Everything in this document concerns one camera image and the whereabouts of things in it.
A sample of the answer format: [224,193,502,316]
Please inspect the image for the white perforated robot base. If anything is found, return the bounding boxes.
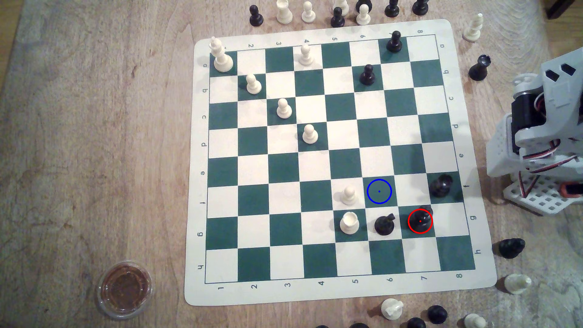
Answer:
[503,171,583,217]

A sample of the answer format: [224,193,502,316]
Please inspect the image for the red white black servo wires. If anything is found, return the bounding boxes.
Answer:
[518,89,581,199]

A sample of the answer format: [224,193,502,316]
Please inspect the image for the white rook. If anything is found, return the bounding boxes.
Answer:
[339,211,360,235]
[276,0,293,25]

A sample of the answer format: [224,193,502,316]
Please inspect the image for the black king piece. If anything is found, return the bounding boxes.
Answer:
[409,210,432,234]

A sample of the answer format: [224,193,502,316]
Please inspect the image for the green and white chessboard mat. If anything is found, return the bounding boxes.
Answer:
[184,19,498,307]

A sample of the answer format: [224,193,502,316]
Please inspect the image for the orange clamp handle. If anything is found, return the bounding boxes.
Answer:
[559,181,583,198]

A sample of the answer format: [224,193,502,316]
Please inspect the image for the clear cup with brown sauce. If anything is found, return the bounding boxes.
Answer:
[96,261,153,319]

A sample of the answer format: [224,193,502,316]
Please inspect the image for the black rook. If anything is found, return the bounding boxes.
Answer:
[429,174,454,198]

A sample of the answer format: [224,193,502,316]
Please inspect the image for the white bishop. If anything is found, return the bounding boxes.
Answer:
[462,13,484,43]

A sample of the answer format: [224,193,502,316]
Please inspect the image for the white knight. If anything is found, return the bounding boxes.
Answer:
[504,273,533,295]

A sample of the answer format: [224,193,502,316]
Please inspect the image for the tall white king piece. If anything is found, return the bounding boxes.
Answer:
[208,37,234,73]

